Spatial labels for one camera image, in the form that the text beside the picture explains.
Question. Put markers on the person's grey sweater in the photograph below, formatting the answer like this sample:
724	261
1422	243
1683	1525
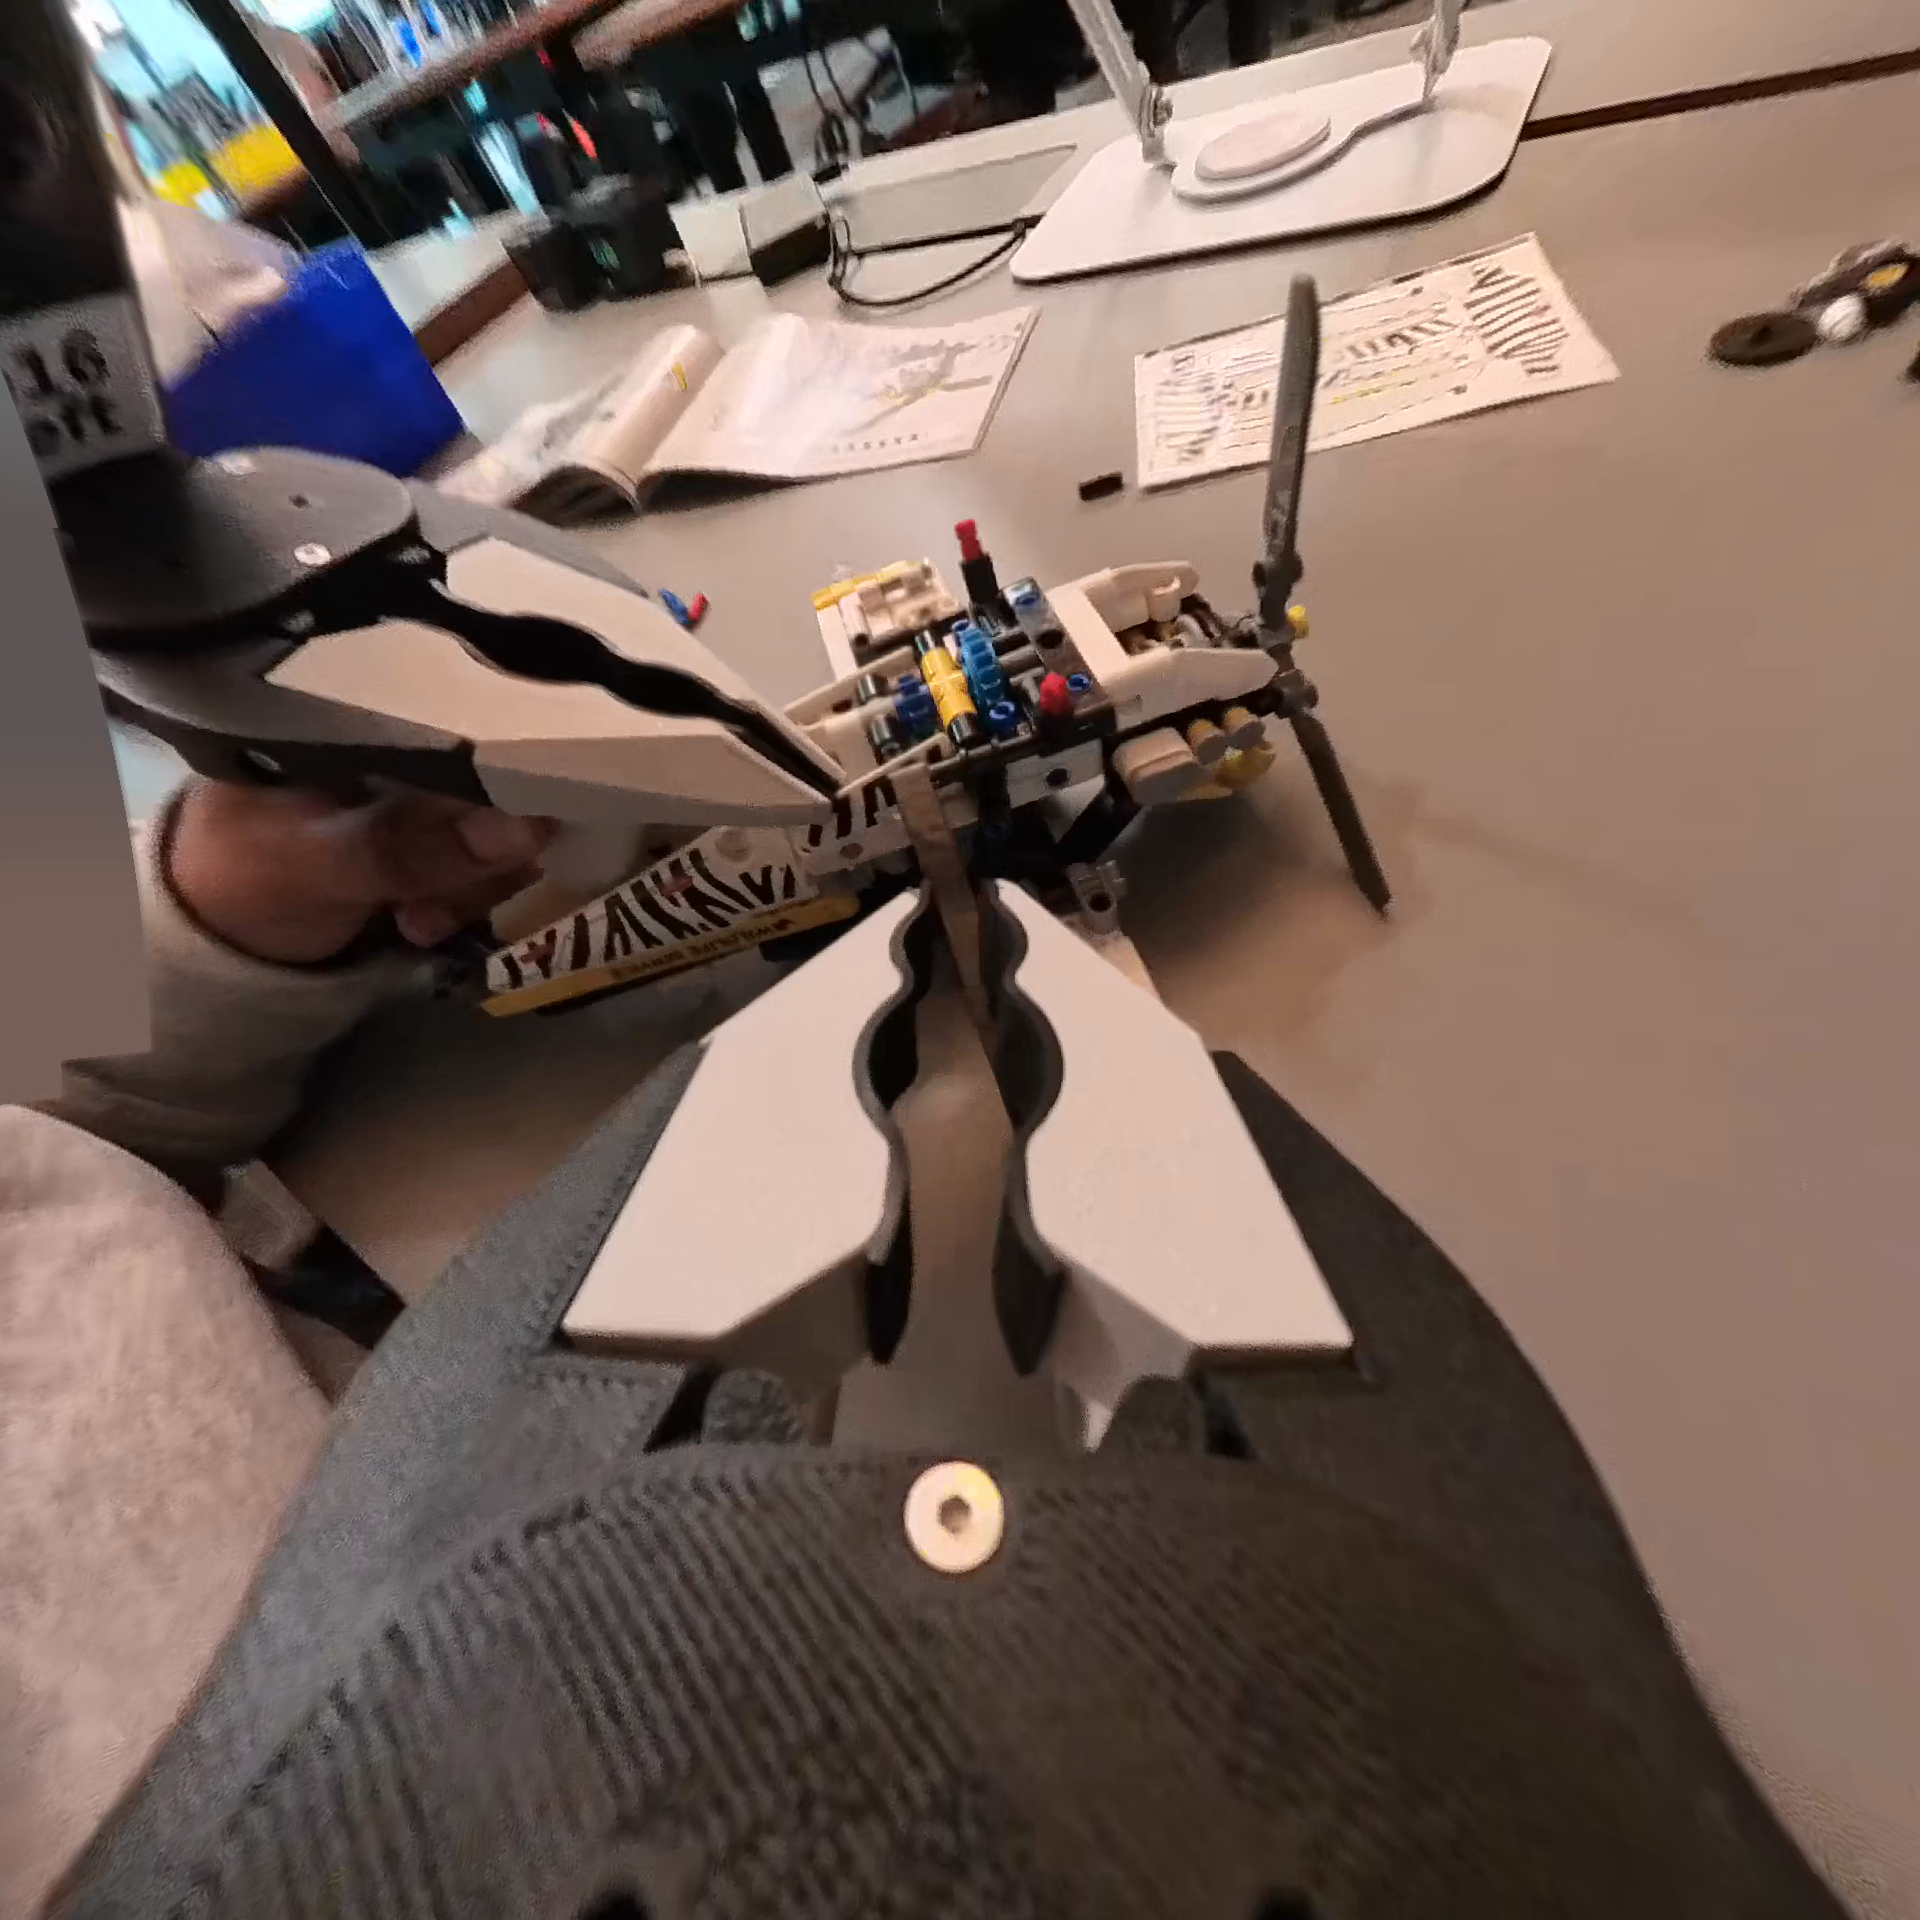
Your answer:
119	1424

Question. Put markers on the person's left hand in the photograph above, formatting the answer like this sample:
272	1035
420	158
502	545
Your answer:
331	869

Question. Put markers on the red and blue lego pin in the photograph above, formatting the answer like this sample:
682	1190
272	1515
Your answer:
684	607

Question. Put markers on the black lego beam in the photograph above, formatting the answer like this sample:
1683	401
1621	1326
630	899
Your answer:
949	901

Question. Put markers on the blue plastic bin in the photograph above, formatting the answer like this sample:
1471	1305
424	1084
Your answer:
331	375

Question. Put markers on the person's left forearm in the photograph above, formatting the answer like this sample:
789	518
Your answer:
254	1051

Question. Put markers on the white monitor stand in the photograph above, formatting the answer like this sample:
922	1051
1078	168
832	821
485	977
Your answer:
1350	166

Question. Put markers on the white lego pin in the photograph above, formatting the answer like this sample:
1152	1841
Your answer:
1842	317

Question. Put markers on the grey flat panel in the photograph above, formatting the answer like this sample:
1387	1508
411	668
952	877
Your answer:
960	188

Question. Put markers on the lego instruction booklet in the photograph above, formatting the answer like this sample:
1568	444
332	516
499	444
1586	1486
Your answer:
811	389

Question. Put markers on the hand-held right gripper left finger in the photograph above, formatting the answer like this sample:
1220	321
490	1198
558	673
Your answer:
751	1185

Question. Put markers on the black lego piece with pins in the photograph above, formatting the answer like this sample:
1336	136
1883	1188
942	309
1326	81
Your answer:
1876	277

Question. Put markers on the black device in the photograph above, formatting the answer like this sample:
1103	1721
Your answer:
592	255

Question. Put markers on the zebra striped lego plane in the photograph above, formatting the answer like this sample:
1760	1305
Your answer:
1141	629

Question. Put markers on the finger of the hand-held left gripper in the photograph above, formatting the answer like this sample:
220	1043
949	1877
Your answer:
494	720
600	605

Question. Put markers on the zebra sticker sheet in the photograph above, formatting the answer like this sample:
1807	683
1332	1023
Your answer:
1382	359

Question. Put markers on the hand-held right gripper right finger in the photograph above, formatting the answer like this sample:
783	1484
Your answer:
1171	1200

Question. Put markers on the white box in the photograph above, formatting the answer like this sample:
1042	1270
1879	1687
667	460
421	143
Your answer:
751	241

